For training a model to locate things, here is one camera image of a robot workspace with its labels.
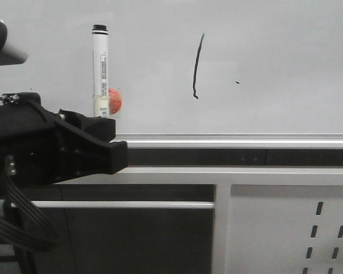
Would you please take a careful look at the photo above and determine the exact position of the white metal stand frame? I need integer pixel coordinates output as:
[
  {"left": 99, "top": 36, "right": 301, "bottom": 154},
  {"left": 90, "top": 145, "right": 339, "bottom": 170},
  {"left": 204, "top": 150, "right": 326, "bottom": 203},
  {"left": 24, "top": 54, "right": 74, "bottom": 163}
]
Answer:
[{"left": 0, "top": 166, "right": 343, "bottom": 274}]

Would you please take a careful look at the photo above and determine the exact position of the red round magnet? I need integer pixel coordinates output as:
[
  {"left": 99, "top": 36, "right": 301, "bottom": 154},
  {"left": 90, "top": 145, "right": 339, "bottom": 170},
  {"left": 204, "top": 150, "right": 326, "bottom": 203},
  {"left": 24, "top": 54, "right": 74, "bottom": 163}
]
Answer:
[{"left": 108, "top": 88, "right": 122, "bottom": 115}]

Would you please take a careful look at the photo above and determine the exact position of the white whiteboard marker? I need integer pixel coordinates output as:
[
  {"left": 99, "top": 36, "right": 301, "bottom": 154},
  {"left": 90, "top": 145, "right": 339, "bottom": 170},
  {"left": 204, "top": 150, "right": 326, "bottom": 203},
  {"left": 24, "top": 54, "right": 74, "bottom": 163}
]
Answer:
[{"left": 92, "top": 24, "right": 109, "bottom": 118}]

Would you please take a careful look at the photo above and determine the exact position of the black ribbed cable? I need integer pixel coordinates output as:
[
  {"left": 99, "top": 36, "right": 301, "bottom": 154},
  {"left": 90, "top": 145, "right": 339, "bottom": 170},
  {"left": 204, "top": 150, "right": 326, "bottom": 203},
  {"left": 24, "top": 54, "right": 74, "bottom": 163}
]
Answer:
[{"left": 0, "top": 155, "right": 59, "bottom": 252}]

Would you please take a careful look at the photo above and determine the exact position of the whiteboard with aluminium frame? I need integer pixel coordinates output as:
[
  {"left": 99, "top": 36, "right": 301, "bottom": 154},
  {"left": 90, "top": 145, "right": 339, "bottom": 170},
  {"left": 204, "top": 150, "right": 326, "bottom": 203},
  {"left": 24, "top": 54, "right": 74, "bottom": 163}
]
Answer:
[{"left": 0, "top": 1, "right": 343, "bottom": 148}]

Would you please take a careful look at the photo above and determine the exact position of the white perforated pegboard panel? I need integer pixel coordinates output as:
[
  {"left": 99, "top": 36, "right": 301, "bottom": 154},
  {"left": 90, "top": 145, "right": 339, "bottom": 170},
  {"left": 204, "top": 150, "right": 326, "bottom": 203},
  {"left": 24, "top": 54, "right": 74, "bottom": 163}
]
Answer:
[{"left": 226, "top": 186, "right": 343, "bottom": 273}]

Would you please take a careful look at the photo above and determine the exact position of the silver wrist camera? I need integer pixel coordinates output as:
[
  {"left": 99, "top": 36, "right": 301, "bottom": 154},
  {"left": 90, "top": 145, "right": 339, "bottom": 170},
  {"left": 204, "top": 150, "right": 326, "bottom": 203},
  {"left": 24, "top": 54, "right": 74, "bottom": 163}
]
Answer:
[{"left": 0, "top": 20, "right": 28, "bottom": 66}]

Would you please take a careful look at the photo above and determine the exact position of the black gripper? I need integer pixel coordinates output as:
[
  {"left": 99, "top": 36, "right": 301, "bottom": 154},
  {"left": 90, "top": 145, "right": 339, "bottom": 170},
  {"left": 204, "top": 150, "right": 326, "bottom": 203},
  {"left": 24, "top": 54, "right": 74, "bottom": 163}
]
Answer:
[{"left": 0, "top": 92, "right": 128, "bottom": 196}]

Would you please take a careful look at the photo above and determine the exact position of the white horizontal metal rod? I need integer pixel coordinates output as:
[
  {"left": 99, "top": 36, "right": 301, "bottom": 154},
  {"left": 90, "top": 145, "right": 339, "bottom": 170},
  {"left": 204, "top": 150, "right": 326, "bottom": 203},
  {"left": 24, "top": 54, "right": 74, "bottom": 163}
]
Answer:
[{"left": 33, "top": 201, "right": 214, "bottom": 209}]

